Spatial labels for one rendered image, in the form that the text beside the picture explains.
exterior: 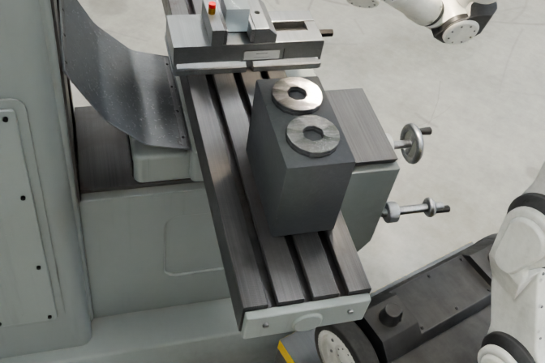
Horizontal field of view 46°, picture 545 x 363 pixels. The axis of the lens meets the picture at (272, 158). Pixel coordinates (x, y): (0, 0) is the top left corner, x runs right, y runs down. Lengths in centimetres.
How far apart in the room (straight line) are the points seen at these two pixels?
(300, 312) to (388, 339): 43
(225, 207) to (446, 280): 67
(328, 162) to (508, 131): 210
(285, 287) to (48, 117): 53
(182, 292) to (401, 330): 66
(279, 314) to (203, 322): 83
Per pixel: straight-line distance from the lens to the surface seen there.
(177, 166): 146
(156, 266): 174
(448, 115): 304
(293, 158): 104
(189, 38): 145
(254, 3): 151
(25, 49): 116
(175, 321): 191
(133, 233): 161
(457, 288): 165
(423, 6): 139
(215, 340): 190
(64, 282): 165
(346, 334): 149
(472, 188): 275
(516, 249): 125
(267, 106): 112
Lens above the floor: 187
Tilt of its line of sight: 46 degrees down
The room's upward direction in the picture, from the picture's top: 11 degrees clockwise
